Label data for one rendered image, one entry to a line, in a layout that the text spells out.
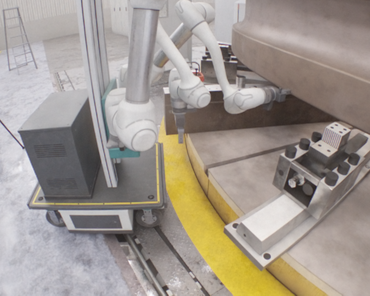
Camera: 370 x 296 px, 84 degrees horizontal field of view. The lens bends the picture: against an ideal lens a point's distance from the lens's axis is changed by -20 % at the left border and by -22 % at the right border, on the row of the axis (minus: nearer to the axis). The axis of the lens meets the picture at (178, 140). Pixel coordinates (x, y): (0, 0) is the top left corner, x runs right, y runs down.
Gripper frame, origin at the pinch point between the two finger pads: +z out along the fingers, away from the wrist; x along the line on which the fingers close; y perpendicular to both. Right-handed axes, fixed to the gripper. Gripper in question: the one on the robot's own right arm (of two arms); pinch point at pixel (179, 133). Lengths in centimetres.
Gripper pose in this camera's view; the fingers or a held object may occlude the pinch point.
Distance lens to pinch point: 143.2
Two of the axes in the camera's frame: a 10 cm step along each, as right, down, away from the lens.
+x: 0.8, 5.3, -8.4
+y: -10.0, 0.6, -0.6
